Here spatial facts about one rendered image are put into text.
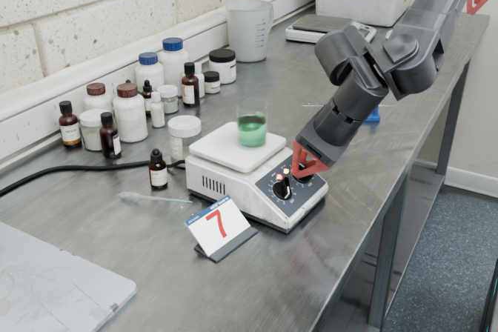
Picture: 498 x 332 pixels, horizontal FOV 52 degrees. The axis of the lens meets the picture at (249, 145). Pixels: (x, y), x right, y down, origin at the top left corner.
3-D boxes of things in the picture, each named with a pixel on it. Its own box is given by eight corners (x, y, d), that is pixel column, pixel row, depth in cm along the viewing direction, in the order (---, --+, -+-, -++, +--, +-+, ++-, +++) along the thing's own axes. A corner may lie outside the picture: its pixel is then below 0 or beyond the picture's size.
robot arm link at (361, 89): (368, 89, 64) (400, 92, 67) (345, 51, 68) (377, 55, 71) (339, 124, 69) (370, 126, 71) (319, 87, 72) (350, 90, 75)
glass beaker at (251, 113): (237, 137, 85) (236, 92, 81) (269, 138, 85) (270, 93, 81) (232, 154, 80) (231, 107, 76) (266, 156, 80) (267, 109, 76)
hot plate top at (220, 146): (289, 143, 84) (289, 138, 84) (247, 174, 76) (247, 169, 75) (230, 124, 91) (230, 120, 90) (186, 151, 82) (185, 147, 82)
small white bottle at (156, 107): (153, 129, 107) (150, 96, 103) (150, 123, 109) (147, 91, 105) (167, 126, 108) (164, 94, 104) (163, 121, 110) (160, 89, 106)
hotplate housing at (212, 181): (328, 196, 85) (332, 154, 81) (287, 237, 75) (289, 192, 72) (222, 158, 96) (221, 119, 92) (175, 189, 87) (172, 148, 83)
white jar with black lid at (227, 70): (210, 84, 128) (209, 58, 125) (208, 75, 134) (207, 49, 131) (237, 84, 129) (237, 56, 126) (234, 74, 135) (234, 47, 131)
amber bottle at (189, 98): (192, 98, 121) (190, 59, 116) (203, 103, 118) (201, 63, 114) (179, 104, 118) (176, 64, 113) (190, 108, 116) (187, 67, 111)
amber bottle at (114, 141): (103, 159, 95) (97, 118, 91) (102, 151, 98) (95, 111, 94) (121, 156, 96) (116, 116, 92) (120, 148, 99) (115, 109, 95)
